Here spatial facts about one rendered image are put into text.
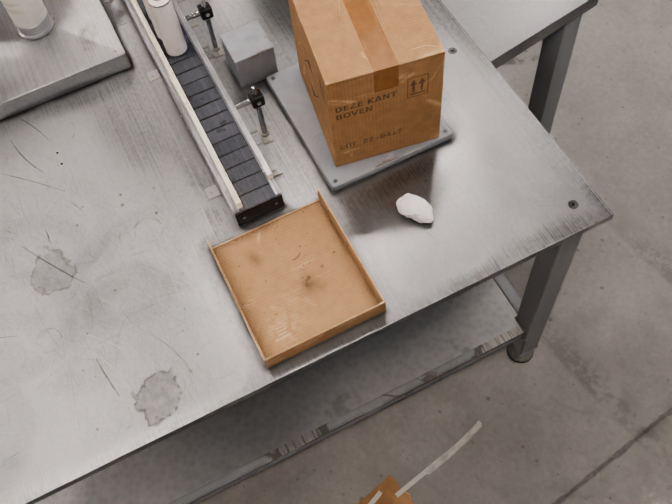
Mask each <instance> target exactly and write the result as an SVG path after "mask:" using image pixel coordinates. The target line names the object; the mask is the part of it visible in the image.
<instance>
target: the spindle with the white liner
mask: <svg viewBox="0 0 672 504"><path fill-rule="evenodd" d="M1 2H2V4H3V5H4V7H5V8H6V10H7V12H8V14H9V16H10V17H11V19H12V21H13V24H14V25H15V26H16V27H17V31H18V33H19V35H20V36H21V37H23V38H25V39H38V38H41V37H43V36H45V35H46V34H47V33H49V32H50V30H51V29H52V27H53V24H54V22H53V19H52V17H51V16H50V15H49V14H48V10H47V8H46V7H45V6H44V4H43V1H42V0H1Z"/></svg>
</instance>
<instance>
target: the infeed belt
mask: <svg viewBox="0 0 672 504"><path fill-rule="evenodd" d="M136 1H137V3H138V5H139V7H140V9H141V11H142V13H143V15H144V17H145V19H146V21H147V22H148V24H149V26H150V28H151V30H152V32H153V34H154V36H155V38H156V40H157V42H158V44H159V45H160V47H161V49H162V51H163V53H164V55H165V57H166V59H167V61H168V63H169V65H170V66H171V68H172V70H173V72H174V74H175V76H176V78H177V80H178V82H179V84H180V86H181V88H182V89H183V91H184V93H185V95H186V97H187V99H188V101H189V103H190V105H191V107H192V109H193V111H194V112H195V114H196V116H197V118H198V120H199V122H200V124H201V126H202V128H203V130H204V132H205V134H206V135H207V137H208V139H209V141H210V143H211V145H212V147H213V149H214V151H215V153H216V155H217V157H218V158H219V160H220V162H221V164H222V166H223V168H224V170H225V172H226V174H227V176H228V178H229V180H230V181H231V183H232V185H233V187H234V189H235V191H236V193H237V195H238V197H239V199H240V201H241V203H242V206H243V207H242V208H239V211H240V213H243V212H245V211H247V210H249V209H251V208H254V207H256V206H258V205H260V204H262V203H265V202H267V201H269V200H271V199H274V198H276V194H275V193H274V191H273V189H272V187H271V185H270V184H269V182H268V180H267V178H266V176H265V175H264V173H263V171H262V169H261V167H260V166H259V164H258V162H257V160H256V158H255V156H254V155H253V153H252V151H251V149H250V147H249V146H248V144H247V142H246V140H245V138H244V137H243V135H242V133H241V131H240V129H239V128H238V126H237V124H236V122H235V120H234V118H233V117H232V115H231V113H230V111H229V110H228V108H227V106H226V104H225V102H224V100H223V99H222V97H221V95H220V93H219V91H218V90H217V88H216V86H215V84H214V82H213V80H212V79H211V77H210V75H209V73H208V71H207V70H206V68H205V66H204V64H203V62H202V61H201V59H200V57H199V55H198V53H197V52H196V50H195V48H194V46H193V44H192V42H191V41H190V39H189V37H188V35H187V33H186V32H185V30H184V28H183V26H182V24H181V23H180V21H179V23H180V26H181V29H182V32H183V35H184V38H185V41H186V44H187V47H188V49H187V52H186V53H185V54H184V55H183V56H181V57H176V58H174V57H170V56H169V55H168V54H167V53H166V49H165V47H164V44H163V41H161V40H160V39H158V37H157V34H156V31H155V29H154V26H153V24H152V21H151V20H150V19H149V16H148V14H147V11H146V8H145V6H144V3H143V0H136Z"/></svg>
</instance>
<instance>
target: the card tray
mask: <svg viewBox="0 0 672 504"><path fill-rule="evenodd" d="M318 196H319V199H318V200H316V201H313V202H311V203H309V204H307V205H305V206H302V207H300V208H298V209H296V210H294V211H292V212H289V213H287V214H285V215H283V216H281V217H278V218H276V219H274V220H272V221H270V222H267V223H265V224H263V225H261V226H259V227H256V228H254V229H252V230H250V231H248V232H245V233H243V234H241V235H239V236H237V237H234V238H232V239H230V240H228V241H226V242H223V243H221V244H219V245H217V246H215V247H213V248H212V247H211V245H210V243H209V241H208V240H206V241H207V243H208V246H209V248H210V250H211V252H212V254H213V256H214V258H215V261H216V263H217V265H218V267H219V269H220V271H221V273H222V275H223V277H224V279H225V281H226V283H227V286H228V288H229V290H230V292H231V294H232V296H233V298H234V300H235V302H236V304H237V306H238V309H239V311H240V313H241V315H242V317H243V319H244V321H245V323H246V325H247V327H248V329H249V331H250V334H251V336H252V338H253V340H254V342H255V344H256V346H257V348H258V350H259V352H260V354H261V357H262V359H263V361H264V363H265V365H266V367H267V368H269V367H271V366H273V365H275V364H277V363H280V362H282V361H284V360H286V359H288V358H290V357H292V356H294V355H296V354H298V353H300V352H302V351H304V350H306V349H308V348H310V347H312V346H314V345H316V344H318V343H321V342H323V341H325V340H327V339H329V338H331V337H333V336H335V335H337V334H339V333H341V332H343V331H345V330H347V329H349V328H351V327H353V326H355V325H357V324H359V323H361V322H364V321H366V320H368V319H370V318H372V317H374V316H376V315H378V314H380V313H382V312H384V311H386V302H385V300H384V298H383V297H382V295H381V293H380V292H379V290H378V288H377V286H376V285H375V283H374V281H373V280H372V278H371V276H370V275H369V273H368V271H367V270H366V268H365V266H364V264H363V263H362V261H361V259H360V258H359V256H358V254H357V253H356V251H355V249H354V248H353V246H352V244H351V242H350V241H349V239H348V237H347V236H346V234H345V232H344V231H343V229H342V227H341V225H340V224H339V222H338V220H337V219H336V217H335V215H334V214H333V212H332V210H331V209H330V207H329V205H328V203H327V202H326V200H325V198H324V197H323V195H322V193H321V192H320V190H319V189H318Z"/></svg>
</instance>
